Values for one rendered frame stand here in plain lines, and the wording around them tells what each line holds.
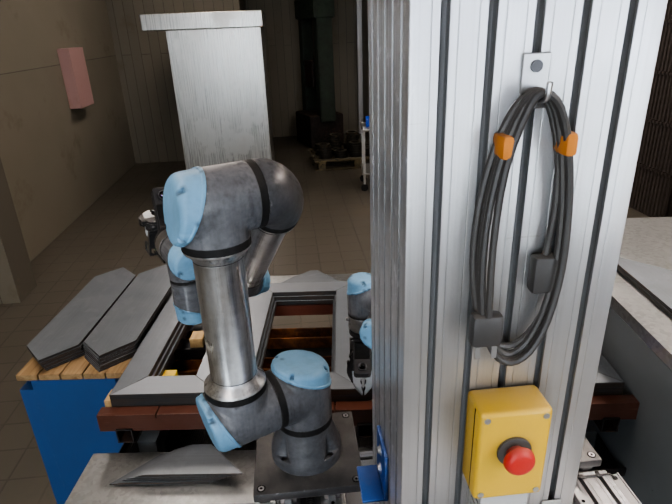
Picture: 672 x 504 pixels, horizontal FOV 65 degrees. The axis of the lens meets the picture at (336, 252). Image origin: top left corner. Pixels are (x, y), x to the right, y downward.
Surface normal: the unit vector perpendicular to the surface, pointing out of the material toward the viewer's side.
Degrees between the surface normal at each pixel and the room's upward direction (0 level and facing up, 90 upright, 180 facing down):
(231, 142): 90
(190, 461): 0
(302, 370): 8
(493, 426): 90
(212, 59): 90
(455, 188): 90
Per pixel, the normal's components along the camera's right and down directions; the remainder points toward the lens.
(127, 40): 0.10, 0.39
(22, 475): -0.04, -0.92
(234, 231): 0.67, 0.27
